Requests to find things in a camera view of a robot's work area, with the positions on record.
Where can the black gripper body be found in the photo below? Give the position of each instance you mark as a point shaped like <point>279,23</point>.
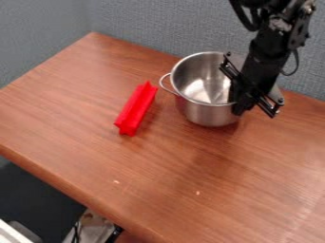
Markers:
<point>259,79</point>

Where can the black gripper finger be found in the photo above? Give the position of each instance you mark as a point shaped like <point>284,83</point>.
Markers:
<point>245,102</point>
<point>236,88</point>

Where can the stainless steel pot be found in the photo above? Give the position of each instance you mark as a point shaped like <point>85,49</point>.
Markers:
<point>201,89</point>

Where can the red block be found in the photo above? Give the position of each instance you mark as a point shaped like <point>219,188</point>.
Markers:
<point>136,108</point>

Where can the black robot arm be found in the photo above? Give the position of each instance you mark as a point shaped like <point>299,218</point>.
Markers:
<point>282,23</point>

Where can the white object at corner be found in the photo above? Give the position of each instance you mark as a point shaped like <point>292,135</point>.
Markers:
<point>14,232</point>

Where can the white table leg frame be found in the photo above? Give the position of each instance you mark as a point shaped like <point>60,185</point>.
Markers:
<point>93,229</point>

